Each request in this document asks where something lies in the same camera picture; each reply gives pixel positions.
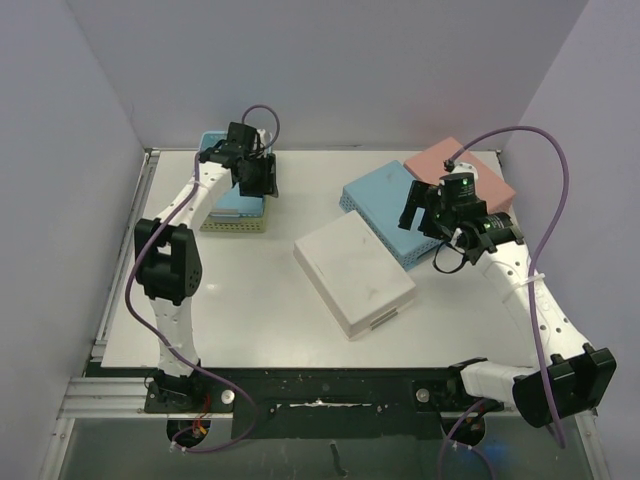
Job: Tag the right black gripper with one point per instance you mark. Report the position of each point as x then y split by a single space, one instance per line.
426 205

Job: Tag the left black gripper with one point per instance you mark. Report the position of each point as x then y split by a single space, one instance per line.
266 185

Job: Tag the pink plastic basket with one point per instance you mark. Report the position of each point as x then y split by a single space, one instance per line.
428 166

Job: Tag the blue plastic basket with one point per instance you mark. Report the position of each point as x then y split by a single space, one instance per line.
232 204
380 197

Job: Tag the green plastic basket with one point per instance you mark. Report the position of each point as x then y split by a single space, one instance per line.
243 224

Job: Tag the white plastic basket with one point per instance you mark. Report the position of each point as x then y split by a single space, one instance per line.
359 281

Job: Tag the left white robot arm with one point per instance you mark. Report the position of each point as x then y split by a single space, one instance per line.
168 270

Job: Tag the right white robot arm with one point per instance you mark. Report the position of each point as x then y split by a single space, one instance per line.
569 375

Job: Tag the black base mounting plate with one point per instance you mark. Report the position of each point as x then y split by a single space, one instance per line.
314 403

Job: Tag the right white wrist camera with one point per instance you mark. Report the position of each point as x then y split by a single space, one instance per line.
459 167

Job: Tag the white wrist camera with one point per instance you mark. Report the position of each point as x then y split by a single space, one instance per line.
459 167
264 138

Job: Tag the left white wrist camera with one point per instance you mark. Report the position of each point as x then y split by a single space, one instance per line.
264 138

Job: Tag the aluminium frame rail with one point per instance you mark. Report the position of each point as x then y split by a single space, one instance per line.
109 398

